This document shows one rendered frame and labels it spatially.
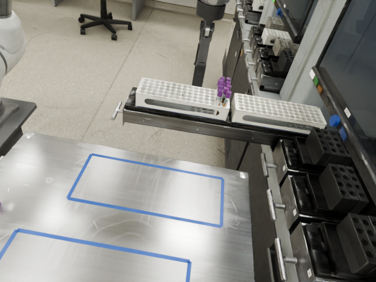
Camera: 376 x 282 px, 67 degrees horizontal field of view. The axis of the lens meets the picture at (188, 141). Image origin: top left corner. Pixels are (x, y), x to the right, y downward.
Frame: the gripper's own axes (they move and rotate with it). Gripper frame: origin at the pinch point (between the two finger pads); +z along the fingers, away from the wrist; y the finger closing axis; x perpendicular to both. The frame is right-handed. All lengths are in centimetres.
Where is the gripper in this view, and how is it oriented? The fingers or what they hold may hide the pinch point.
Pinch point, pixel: (198, 71)
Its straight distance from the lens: 89.9
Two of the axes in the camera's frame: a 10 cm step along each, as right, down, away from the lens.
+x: 9.9, 1.6, 0.4
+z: -1.5, 7.4, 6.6
